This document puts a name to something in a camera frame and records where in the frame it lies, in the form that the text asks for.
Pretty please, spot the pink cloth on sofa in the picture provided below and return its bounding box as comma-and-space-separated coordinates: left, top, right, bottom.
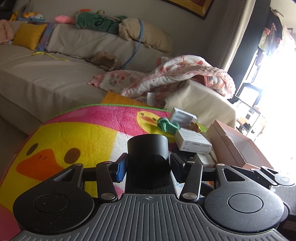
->
0, 20, 14, 44

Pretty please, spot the green plastic crank tool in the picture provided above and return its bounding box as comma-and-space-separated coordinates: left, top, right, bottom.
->
157, 118, 180, 135

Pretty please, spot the beige curtain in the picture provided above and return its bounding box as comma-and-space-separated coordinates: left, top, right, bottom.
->
207, 0, 255, 71

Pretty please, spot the metal shelf rack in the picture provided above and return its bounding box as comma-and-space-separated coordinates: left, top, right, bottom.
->
234, 83, 266, 141

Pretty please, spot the brown animal figurine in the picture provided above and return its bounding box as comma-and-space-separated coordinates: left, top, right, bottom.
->
186, 123, 201, 133

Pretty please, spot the white carton box with text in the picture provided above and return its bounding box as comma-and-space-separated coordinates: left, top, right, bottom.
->
175, 128, 212, 154

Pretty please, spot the small white block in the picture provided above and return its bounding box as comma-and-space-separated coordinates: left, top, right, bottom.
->
192, 153, 216, 168

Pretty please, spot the brown plush on sofa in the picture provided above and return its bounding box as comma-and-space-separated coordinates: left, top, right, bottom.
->
90, 51, 122, 72

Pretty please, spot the beige rolled bedding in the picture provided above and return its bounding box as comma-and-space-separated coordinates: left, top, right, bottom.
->
118, 18, 173, 55

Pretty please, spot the colourful duck play mat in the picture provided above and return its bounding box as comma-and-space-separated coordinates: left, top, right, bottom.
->
1, 104, 170, 240

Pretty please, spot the beige sofa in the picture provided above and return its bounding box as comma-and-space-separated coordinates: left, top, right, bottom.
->
1, 24, 236, 135

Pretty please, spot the pink floral blanket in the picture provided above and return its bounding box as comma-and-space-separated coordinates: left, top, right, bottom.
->
88, 55, 236, 99

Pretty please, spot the pink plush toy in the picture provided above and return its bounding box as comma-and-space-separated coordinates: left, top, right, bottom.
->
54, 15, 75, 25

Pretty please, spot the yellow cushion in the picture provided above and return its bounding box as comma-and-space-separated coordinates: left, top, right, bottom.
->
12, 23, 47, 50

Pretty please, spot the framed wall picture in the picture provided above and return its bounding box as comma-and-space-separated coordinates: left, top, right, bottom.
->
163, 0, 214, 20

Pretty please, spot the pink cardboard box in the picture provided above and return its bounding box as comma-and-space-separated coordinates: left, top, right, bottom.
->
206, 120, 272, 170

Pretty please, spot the black cylindrical cup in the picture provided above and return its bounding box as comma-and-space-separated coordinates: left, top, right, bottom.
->
125, 134, 176, 195

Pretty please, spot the clear white battery case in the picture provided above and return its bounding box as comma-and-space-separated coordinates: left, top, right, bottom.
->
168, 108, 198, 128

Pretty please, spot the green plush toy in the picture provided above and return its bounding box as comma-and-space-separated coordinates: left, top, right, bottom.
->
75, 11, 127, 35

